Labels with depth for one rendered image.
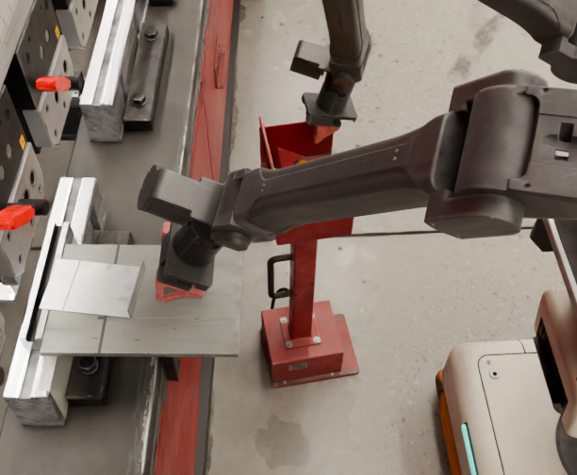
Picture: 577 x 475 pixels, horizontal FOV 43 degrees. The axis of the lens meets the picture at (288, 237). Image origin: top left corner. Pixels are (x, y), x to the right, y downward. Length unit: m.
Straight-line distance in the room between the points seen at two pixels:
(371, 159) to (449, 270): 1.74
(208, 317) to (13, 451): 0.33
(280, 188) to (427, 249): 1.67
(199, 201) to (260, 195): 0.12
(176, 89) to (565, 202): 1.12
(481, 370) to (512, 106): 1.36
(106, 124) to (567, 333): 0.89
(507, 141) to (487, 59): 2.58
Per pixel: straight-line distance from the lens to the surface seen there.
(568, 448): 1.82
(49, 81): 0.88
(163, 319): 1.01
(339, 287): 2.23
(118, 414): 1.10
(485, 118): 0.51
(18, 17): 0.90
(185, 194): 0.84
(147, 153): 1.39
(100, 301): 1.04
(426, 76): 2.94
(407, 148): 0.56
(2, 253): 0.82
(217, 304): 1.01
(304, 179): 0.67
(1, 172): 0.83
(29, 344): 1.06
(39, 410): 1.07
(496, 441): 1.77
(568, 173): 0.49
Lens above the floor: 1.86
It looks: 53 degrees down
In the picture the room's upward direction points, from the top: 1 degrees clockwise
